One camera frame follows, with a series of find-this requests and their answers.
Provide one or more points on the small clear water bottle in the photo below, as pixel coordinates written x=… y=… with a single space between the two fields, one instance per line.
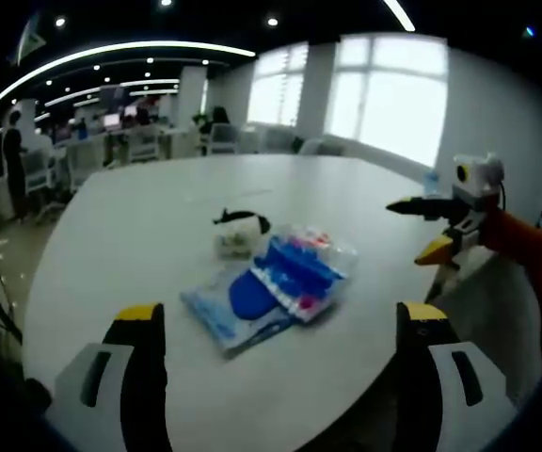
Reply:
x=432 y=182

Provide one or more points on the blue plastic packet item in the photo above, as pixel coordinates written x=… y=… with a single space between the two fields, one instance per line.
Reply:
x=247 y=308

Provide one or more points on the white table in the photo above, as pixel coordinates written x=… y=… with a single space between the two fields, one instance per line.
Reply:
x=125 y=226

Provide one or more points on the clear bag blue pink items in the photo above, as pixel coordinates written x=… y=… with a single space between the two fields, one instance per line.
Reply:
x=306 y=268

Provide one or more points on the grey low seat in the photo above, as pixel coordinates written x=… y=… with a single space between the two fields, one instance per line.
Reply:
x=323 y=147

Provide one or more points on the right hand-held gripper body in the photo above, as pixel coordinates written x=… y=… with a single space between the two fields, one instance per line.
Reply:
x=475 y=176

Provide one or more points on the curved ceiling light strip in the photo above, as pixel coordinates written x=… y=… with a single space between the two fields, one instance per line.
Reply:
x=111 y=56

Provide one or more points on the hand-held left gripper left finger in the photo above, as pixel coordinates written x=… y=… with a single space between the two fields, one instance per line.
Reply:
x=111 y=376

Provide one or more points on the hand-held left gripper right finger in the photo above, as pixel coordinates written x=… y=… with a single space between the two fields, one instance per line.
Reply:
x=445 y=376

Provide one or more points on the white office chair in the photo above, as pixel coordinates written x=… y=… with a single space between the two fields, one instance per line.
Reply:
x=143 y=143
x=39 y=172
x=223 y=139

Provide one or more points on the bright window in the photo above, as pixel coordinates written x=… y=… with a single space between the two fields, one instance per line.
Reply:
x=384 y=94

